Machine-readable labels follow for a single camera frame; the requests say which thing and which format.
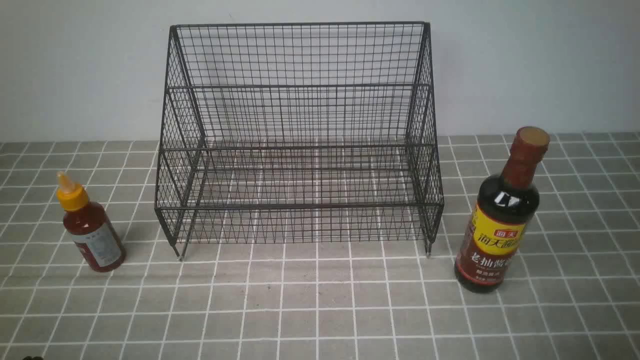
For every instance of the dark soy sauce bottle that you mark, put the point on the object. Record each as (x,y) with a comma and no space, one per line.
(505,204)

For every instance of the red sauce bottle yellow cap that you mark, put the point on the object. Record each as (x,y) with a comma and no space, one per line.
(89,226)

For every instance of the grey grid tablecloth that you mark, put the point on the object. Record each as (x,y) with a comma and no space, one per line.
(571,293)

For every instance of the black wire mesh rack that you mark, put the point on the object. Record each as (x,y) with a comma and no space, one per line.
(298,132)

